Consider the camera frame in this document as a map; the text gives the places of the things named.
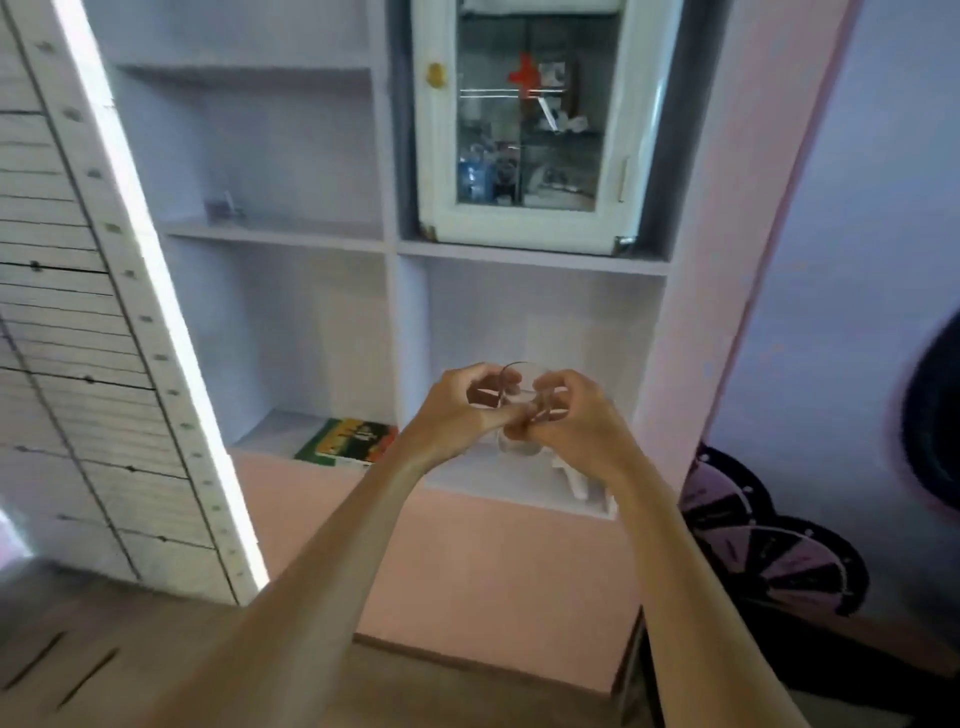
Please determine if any person's left hand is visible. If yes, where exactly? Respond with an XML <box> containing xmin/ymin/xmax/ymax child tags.
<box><xmin>400</xmin><ymin>363</ymin><xmax>531</xmax><ymax>465</ymax></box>

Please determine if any person's right hand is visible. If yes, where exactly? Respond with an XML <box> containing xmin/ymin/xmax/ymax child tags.
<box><xmin>504</xmin><ymin>369</ymin><xmax>639</xmax><ymax>489</ymax></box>

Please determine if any clear drinking glass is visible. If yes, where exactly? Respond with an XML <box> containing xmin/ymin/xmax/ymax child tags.
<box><xmin>493</xmin><ymin>361</ymin><xmax>558</xmax><ymax>457</ymax></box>

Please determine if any person's right forearm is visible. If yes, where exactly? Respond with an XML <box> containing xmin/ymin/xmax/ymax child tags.
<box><xmin>611</xmin><ymin>457</ymin><xmax>811</xmax><ymax>728</ymax></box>

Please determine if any person's left forearm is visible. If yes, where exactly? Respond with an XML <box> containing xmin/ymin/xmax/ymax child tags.
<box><xmin>138</xmin><ymin>442</ymin><xmax>436</xmax><ymax>728</ymax></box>

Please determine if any white plastic object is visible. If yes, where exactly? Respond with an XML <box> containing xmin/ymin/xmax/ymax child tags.
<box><xmin>551</xmin><ymin>453</ymin><xmax>620</xmax><ymax>519</ymax></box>

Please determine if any green and yellow book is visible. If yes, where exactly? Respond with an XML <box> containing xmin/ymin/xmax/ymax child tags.
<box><xmin>294</xmin><ymin>417</ymin><xmax>399</xmax><ymax>469</ymax></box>

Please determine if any lilac built-in shelf unit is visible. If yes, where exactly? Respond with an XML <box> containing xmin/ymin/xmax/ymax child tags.
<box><xmin>82</xmin><ymin>0</ymin><xmax>732</xmax><ymax>522</ymax></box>

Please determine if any purple and black wheeled toy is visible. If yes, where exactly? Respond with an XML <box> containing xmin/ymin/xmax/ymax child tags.
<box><xmin>678</xmin><ymin>442</ymin><xmax>873</xmax><ymax>620</ymax></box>

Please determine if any white first aid cabinet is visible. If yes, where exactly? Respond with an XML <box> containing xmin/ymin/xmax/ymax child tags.
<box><xmin>411</xmin><ymin>0</ymin><xmax>685</xmax><ymax>257</ymax></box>

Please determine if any dark round object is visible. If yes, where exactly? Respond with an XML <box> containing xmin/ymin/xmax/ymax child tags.
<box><xmin>896</xmin><ymin>311</ymin><xmax>960</xmax><ymax>515</ymax></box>

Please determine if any white louvered door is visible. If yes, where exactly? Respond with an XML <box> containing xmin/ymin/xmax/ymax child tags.
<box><xmin>0</xmin><ymin>0</ymin><xmax>271</xmax><ymax>607</ymax></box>

